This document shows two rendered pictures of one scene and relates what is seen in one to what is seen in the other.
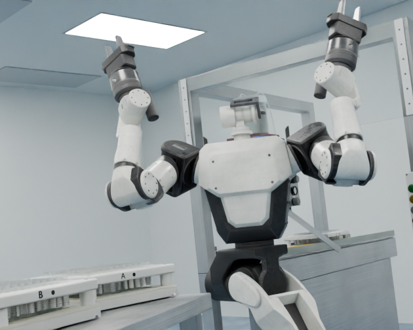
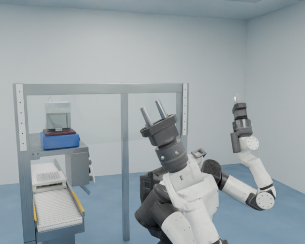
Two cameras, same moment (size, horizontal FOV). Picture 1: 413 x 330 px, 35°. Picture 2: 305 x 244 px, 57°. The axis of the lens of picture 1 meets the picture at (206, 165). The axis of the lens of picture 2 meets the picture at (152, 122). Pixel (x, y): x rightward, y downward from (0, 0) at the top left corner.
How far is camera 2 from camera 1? 197 cm
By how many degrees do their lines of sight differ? 64
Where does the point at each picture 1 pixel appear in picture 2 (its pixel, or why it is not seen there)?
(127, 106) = (193, 180)
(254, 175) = (212, 205)
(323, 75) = (253, 145)
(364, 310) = not seen: hidden behind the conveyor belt
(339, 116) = (264, 171)
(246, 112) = (199, 160)
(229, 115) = not seen: hidden behind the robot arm
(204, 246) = (32, 221)
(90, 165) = not seen: outside the picture
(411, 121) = (183, 138)
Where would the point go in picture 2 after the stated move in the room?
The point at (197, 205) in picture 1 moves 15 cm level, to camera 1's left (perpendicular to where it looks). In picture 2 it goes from (27, 190) to (0, 201)
